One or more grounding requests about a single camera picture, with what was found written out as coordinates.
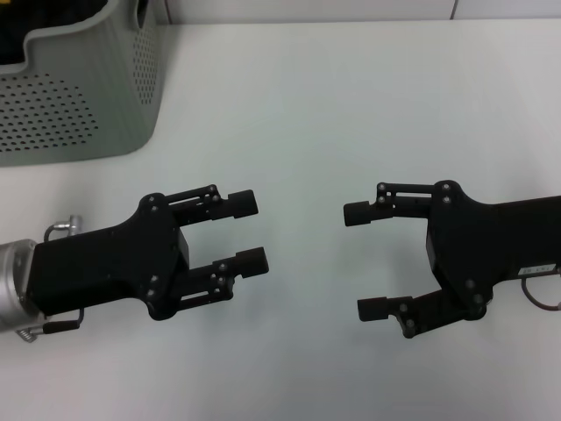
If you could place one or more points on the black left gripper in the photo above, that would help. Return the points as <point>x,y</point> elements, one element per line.
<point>101,267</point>

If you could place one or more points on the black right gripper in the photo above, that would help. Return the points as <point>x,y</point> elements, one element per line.
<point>491,241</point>

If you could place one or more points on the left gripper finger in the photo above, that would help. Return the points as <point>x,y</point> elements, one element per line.
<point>250,263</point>
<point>236,205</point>

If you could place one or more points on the grey perforated plastic storage box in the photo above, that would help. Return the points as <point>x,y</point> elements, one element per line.
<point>109,87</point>

